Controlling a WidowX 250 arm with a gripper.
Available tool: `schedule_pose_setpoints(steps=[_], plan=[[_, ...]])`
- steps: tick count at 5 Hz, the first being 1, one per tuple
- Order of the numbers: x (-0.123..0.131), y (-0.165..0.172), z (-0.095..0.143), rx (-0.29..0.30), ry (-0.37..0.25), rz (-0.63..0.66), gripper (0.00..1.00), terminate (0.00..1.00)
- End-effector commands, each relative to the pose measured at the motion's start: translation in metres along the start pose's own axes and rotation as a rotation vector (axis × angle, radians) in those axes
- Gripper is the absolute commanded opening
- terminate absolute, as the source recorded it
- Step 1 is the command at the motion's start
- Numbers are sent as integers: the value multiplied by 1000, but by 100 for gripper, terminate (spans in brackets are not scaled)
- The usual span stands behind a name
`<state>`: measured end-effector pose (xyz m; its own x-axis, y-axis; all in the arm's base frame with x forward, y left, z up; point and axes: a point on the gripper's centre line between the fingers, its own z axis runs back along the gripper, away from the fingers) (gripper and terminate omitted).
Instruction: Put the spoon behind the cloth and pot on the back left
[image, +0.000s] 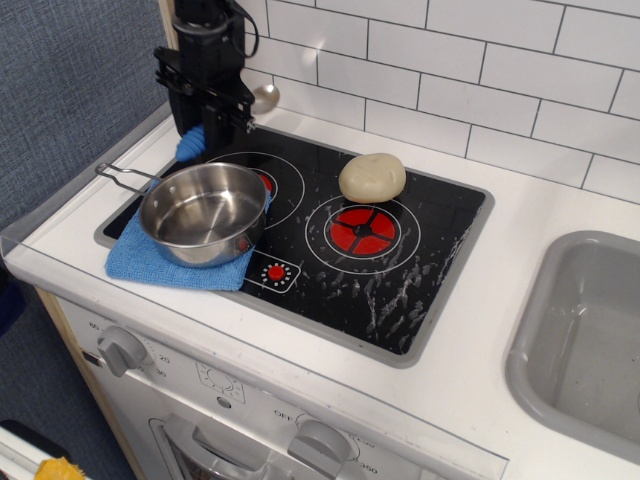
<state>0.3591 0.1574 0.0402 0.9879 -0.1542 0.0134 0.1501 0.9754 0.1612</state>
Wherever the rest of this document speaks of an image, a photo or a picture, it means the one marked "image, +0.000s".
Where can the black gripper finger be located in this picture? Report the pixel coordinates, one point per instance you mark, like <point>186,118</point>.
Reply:
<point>221,123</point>
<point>186,109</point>

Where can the wooden side panel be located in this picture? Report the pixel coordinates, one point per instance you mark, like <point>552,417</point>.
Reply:
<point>167,10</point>

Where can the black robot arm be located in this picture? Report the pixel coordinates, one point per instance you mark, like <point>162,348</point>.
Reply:
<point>205,12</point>

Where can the beige toy potato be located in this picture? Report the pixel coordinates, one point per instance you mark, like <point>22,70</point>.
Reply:
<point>372,178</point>

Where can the grey oven knob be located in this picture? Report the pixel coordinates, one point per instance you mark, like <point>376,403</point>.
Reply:
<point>320,447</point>
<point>121,350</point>

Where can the spoon with blue handle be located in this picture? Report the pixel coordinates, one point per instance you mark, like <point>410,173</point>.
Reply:
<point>192,144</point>

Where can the grey sink basin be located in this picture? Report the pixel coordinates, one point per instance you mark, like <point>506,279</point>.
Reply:
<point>574,362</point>

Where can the stainless steel pot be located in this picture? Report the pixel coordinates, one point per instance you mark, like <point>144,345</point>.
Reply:
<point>200,216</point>

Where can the black toy stovetop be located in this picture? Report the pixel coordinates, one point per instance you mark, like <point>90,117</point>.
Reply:
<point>371,277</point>

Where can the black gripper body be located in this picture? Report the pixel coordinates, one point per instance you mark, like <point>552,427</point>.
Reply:
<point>209,60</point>

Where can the grey right oven knob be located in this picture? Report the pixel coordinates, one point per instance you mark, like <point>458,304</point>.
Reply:
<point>320,447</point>

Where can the grey left oven knob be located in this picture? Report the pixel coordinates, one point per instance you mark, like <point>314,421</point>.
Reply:
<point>121,350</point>

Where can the yellow object bottom left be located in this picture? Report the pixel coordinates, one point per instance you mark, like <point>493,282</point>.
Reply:
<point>58,469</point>

